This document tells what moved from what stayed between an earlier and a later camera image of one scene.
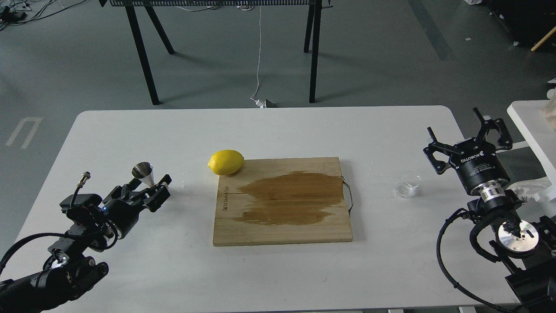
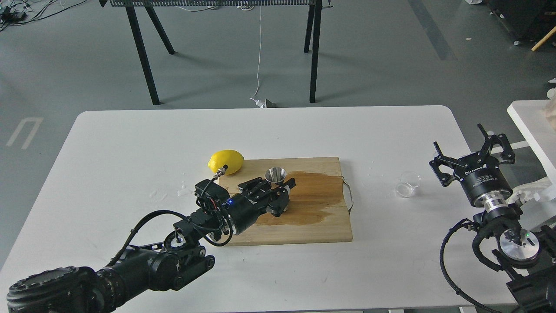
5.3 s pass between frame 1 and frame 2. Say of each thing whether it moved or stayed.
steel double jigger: moved
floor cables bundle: stayed
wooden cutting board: stayed
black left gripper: moved
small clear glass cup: stayed
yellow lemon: stayed
